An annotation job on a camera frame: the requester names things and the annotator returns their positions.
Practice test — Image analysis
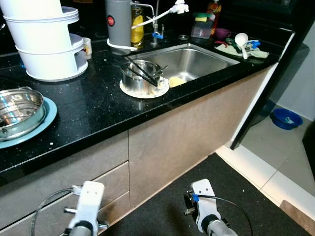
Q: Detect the clear plastic sponge container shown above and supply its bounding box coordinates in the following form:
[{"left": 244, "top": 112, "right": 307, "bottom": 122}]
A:
[{"left": 191, "top": 15, "right": 215, "bottom": 39}]

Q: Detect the small steel pot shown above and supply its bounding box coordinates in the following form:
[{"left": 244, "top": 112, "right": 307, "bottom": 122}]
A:
[{"left": 121, "top": 60, "right": 163, "bottom": 94}]

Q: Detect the green yellow sponge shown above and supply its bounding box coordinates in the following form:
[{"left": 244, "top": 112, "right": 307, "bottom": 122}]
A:
[{"left": 193, "top": 12, "right": 210, "bottom": 23}]

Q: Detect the white filter hose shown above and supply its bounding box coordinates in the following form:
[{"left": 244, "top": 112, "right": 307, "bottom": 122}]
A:
[{"left": 107, "top": 5, "right": 174, "bottom": 53}]

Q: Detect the grey cylinder water filter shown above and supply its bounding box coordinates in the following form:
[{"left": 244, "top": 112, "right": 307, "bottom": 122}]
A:
[{"left": 105, "top": 0, "right": 133, "bottom": 50}]

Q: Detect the pale green mat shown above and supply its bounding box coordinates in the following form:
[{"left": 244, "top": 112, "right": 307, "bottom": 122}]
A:
[{"left": 214, "top": 39, "right": 270, "bottom": 60}]

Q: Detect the green black tool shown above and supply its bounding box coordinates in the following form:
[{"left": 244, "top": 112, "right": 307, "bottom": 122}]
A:
[{"left": 226, "top": 38, "right": 242, "bottom": 54}]

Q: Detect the white printed mug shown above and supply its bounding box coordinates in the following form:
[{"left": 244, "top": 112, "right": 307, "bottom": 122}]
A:
[{"left": 81, "top": 38, "right": 94, "bottom": 60}]

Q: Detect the beige cabinet door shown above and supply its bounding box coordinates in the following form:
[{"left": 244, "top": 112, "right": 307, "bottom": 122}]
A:
[{"left": 127, "top": 63, "right": 279, "bottom": 210}]

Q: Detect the blue plastic basin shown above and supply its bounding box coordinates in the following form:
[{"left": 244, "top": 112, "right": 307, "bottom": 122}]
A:
[{"left": 270, "top": 108, "right": 304, "bottom": 131}]

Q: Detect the white floral plate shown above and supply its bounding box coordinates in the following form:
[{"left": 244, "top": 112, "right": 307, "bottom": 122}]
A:
[{"left": 120, "top": 76, "right": 171, "bottom": 99}]

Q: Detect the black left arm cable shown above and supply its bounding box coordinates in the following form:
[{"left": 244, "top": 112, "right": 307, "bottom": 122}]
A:
[{"left": 31, "top": 188, "right": 82, "bottom": 236}]

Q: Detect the white tap diverter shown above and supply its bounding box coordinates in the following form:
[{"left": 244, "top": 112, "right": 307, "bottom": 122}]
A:
[{"left": 170, "top": 0, "right": 190, "bottom": 14}]

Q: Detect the purple cup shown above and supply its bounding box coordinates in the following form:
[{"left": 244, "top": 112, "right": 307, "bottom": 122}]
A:
[{"left": 214, "top": 28, "right": 232, "bottom": 41}]

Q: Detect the white plastic ladle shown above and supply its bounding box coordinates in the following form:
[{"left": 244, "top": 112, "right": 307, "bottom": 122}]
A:
[{"left": 234, "top": 32, "right": 250, "bottom": 60}]

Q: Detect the black floor mat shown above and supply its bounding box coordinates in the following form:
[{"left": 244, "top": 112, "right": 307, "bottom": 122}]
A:
[{"left": 101, "top": 152, "right": 315, "bottom": 236}]

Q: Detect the stainless steel sink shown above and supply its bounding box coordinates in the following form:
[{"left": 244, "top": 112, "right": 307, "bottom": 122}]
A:
[{"left": 123, "top": 43, "right": 241, "bottom": 88}]

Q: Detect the chrome tap with blue valve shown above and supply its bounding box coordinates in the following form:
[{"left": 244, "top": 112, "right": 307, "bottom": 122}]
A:
[{"left": 147, "top": 0, "right": 164, "bottom": 41}]

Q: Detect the small blue white item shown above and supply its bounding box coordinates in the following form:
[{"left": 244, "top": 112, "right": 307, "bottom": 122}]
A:
[{"left": 246, "top": 40, "right": 261, "bottom": 50}]

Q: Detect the teal plate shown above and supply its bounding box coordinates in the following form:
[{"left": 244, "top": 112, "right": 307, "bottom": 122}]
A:
[{"left": 0, "top": 97, "right": 59, "bottom": 150}]

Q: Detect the white tiered plastic rack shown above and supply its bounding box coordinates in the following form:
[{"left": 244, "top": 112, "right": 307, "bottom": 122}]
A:
[{"left": 0, "top": 0, "right": 89, "bottom": 82}]

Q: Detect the brown doormat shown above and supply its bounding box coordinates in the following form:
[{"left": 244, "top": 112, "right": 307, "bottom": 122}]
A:
[{"left": 280, "top": 199, "right": 315, "bottom": 236}]

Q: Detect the yellow cooking oil bottle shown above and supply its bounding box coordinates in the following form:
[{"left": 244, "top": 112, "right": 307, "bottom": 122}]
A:
[{"left": 130, "top": 2, "right": 145, "bottom": 50}]

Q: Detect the red orange soap bottle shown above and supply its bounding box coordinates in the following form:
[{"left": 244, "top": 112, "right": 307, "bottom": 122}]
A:
[{"left": 207, "top": 0, "right": 222, "bottom": 35}]

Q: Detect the beige drawer front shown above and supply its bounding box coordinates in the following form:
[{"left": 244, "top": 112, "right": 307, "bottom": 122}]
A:
[
  {"left": 0, "top": 162, "right": 130, "bottom": 236},
  {"left": 0, "top": 130, "right": 130, "bottom": 215},
  {"left": 59, "top": 192, "right": 131, "bottom": 236}
]

